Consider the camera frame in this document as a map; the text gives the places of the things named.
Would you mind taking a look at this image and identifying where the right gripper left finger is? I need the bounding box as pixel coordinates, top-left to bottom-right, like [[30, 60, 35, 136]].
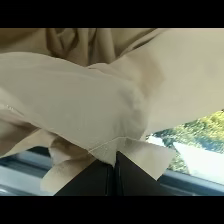
[[54, 158, 115, 197]]

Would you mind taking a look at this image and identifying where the beige shirt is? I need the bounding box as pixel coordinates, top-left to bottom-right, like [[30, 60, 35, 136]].
[[0, 27, 224, 196]]

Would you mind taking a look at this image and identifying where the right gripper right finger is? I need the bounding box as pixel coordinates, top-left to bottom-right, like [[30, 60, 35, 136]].
[[114, 150, 174, 197]]

